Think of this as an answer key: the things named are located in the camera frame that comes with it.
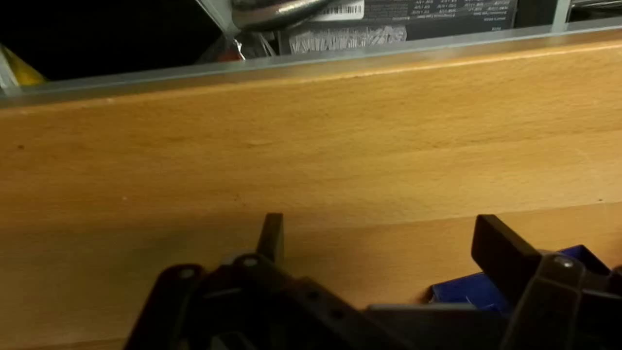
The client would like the blue object on countertop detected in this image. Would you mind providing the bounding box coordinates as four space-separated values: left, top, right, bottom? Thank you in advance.
427 245 611 315

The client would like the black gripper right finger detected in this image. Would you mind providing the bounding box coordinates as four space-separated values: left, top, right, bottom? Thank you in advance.
471 214 622 350

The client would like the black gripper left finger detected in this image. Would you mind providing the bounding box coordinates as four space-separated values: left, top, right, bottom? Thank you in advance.
123 214 415 350

